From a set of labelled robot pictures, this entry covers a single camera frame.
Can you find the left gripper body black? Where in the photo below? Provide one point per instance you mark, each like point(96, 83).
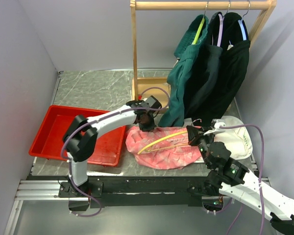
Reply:
point(149, 124)

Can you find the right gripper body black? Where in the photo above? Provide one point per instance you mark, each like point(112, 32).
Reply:
point(199, 139)

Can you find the pink patterned shorts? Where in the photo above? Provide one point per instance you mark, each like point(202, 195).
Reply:
point(172, 153)

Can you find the yellow clothes hanger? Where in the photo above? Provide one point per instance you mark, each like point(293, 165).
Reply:
point(160, 140)

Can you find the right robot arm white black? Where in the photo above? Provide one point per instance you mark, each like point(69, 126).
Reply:
point(229, 177)

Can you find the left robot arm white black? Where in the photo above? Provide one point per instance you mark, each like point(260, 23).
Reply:
point(81, 137)

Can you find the teal green shorts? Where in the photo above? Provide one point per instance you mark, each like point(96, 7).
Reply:
point(187, 54)

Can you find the dark grey shorts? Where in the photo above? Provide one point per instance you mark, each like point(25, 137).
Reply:
point(204, 71)

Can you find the black shorts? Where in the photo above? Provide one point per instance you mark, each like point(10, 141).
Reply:
point(233, 64)

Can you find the lime green hanger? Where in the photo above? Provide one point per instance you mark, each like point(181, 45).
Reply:
point(200, 27)

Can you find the light blue hanger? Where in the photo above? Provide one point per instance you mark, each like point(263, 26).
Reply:
point(242, 28)

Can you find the lilac hanger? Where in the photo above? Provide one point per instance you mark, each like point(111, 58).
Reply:
point(220, 29)

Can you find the white cloth basket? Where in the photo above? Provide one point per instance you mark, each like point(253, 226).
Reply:
point(236, 140)

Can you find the red plastic tray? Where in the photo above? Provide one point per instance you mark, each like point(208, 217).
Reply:
point(49, 139)

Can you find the wooden clothes rack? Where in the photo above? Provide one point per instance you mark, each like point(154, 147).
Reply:
point(253, 13)

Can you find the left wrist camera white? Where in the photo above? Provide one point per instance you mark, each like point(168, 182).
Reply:
point(151, 103)

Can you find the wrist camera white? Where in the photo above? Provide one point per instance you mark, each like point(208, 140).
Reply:
point(216, 127)
point(151, 103)

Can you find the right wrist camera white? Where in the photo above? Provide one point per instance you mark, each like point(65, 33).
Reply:
point(216, 127)

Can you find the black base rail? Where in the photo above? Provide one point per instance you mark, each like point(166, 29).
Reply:
point(112, 191)

